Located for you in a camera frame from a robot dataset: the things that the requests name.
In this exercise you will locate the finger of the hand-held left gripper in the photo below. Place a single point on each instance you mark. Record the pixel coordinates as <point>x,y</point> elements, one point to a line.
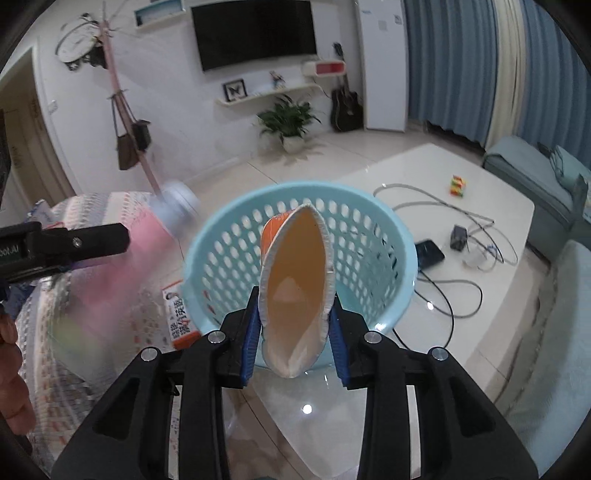
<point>78,242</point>

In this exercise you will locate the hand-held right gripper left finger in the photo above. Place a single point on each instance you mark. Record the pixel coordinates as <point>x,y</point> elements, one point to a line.
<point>247,344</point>

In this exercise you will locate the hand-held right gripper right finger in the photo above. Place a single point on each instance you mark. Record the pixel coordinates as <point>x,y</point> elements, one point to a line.
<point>337,353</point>

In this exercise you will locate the pink bottle with white cap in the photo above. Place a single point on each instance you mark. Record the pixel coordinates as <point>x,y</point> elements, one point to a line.
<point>138,258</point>

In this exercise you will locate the orange paper cup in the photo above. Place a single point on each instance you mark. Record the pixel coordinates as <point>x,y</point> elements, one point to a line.
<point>295,277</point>

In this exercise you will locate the light blue plastic basket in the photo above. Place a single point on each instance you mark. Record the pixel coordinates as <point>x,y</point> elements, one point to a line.
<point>369,221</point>

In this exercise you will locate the black shoulder bag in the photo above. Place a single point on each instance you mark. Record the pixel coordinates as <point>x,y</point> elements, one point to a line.
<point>141,134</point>

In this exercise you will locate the person's left hand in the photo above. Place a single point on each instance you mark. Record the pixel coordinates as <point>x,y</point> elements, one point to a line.
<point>14,378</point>

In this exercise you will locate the orange white snack packet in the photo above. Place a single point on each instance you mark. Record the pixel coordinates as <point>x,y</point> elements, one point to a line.
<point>181,323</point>

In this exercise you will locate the brown wooden door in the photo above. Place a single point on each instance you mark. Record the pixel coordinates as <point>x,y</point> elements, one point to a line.
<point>27,152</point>

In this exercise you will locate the brown handbag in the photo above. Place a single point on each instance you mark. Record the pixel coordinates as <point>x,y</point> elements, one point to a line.
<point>127,150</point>

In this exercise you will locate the striped woven blanket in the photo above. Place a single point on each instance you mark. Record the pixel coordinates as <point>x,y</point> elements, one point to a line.
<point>55,378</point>

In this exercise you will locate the black phone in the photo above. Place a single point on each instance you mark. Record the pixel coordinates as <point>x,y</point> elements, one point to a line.
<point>429,253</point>

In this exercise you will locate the black charger block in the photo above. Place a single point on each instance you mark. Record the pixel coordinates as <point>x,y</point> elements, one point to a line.
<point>460,237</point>

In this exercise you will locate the white power adapter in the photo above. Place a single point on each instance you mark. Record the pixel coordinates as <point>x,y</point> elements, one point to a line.
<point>480,261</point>

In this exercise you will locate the pink coat rack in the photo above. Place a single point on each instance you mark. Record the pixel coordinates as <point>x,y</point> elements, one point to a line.
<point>113,69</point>

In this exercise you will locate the black hat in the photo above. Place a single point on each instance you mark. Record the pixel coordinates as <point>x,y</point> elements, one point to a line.
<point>98,57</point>

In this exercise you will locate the colourful puzzle cube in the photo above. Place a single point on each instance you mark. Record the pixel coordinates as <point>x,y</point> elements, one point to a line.
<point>458,185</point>

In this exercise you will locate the pale green armchair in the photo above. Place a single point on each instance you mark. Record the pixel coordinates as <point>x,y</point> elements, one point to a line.
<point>554,360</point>

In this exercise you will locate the framed butterfly picture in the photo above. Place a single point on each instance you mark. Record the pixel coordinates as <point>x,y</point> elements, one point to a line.
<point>234,90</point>

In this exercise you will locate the green potted plant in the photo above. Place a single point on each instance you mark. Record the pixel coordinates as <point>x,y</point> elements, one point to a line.
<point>288,117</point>

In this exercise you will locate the blue and white box shelf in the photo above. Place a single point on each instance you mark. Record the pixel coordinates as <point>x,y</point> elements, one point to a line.
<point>157,14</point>

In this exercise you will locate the black acoustic guitar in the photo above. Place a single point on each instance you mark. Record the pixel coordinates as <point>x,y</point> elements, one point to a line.
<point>346,108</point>

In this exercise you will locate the teal sofa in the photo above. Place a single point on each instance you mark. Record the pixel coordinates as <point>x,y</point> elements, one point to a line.
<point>517,170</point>

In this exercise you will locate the white standing air conditioner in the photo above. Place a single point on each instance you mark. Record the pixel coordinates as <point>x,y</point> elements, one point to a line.
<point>381,69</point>

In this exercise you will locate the striped sofa cover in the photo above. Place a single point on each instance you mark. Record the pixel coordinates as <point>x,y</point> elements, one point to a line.
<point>584,198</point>

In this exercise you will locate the folded teal blanket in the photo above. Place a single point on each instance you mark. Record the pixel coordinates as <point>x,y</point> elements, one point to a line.
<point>565,166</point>

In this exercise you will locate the blue and cream curtain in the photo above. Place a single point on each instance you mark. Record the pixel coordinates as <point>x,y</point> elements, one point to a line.
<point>452,69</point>

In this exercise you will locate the white panda wall clock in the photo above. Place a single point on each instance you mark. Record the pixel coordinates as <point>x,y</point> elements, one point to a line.
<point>76,39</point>

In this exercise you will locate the white curved wall shelf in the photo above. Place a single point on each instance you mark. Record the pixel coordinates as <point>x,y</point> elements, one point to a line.
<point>263,95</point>

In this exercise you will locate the black wall television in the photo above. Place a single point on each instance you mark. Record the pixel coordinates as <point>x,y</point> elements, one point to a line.
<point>254,32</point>

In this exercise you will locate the pink and white wall box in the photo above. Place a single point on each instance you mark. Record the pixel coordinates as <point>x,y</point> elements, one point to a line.
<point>325,68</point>

